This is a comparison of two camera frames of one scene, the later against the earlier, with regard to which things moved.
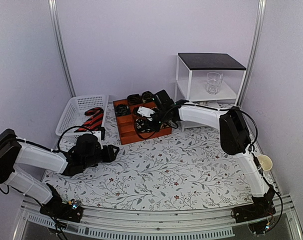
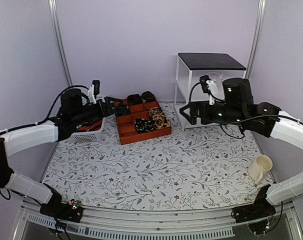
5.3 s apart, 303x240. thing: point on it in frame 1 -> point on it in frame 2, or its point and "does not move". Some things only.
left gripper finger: [114, 154] -> [114, 102]
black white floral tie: [140, 124] does not move
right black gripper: [155, 127] -> [196, 106]
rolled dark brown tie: [136, 99] does not move
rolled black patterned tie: [122, 109] does not move
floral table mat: [190, 170] does not move
